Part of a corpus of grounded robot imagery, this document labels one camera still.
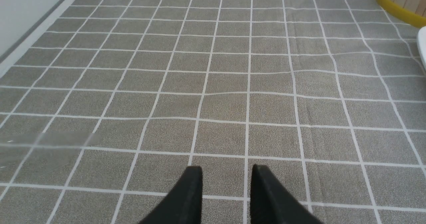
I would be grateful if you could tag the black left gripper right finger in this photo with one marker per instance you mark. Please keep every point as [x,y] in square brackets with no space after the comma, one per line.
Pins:
[271,203]

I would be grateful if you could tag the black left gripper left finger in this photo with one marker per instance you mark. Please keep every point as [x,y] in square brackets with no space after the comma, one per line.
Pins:
[183,203]

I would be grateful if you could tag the white square plate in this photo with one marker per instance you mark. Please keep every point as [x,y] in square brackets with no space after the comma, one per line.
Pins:
[421,45]

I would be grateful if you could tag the grey checked tablecloth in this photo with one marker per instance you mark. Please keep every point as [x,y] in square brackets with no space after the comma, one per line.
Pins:
[106,108]

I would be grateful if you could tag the yellow rimmed bamboo steamer basket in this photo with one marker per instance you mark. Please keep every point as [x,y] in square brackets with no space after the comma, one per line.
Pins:
[412,12]

